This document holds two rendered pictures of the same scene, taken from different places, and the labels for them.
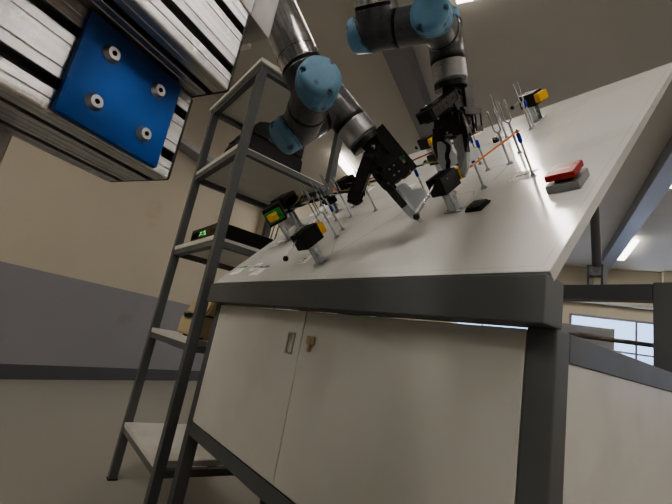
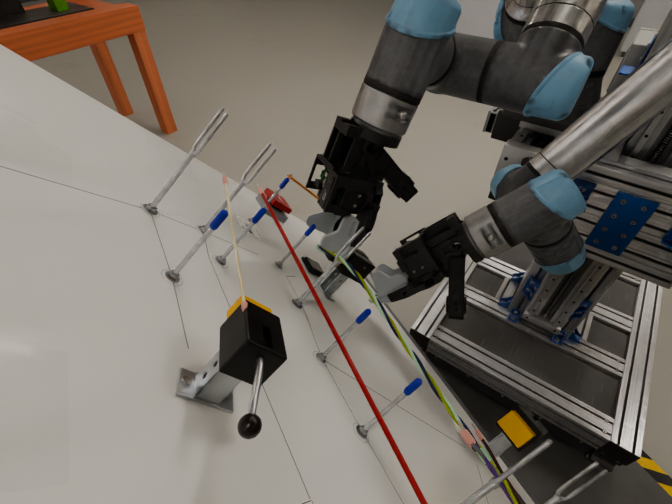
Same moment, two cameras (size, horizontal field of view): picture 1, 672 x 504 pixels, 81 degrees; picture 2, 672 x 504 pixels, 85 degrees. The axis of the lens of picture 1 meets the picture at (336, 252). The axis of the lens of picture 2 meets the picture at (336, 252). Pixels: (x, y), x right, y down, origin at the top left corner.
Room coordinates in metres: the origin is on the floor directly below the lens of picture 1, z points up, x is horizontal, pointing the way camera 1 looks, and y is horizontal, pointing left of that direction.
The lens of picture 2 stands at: (1.22, -0.17, 1.56)
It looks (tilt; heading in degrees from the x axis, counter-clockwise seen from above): 45 degrees down; 189
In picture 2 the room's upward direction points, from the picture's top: straight up
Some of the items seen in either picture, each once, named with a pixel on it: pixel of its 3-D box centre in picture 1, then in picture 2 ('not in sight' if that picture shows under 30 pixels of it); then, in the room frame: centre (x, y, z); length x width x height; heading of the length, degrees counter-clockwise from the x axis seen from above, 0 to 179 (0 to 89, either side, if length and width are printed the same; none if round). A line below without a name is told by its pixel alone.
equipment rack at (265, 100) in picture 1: (235, 283); not in sight; (1.86, 0.44, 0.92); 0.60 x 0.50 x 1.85; 36
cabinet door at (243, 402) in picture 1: (243, 374); not in sight; (1.22, 0.20, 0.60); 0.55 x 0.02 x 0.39; 36
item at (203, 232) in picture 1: (237, 244); not in sight; (1.77, 0.45, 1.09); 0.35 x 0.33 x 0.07; 36
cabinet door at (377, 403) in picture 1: (371, 425); not in sight; (0.77, -0.12, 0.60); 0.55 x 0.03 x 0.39; 36
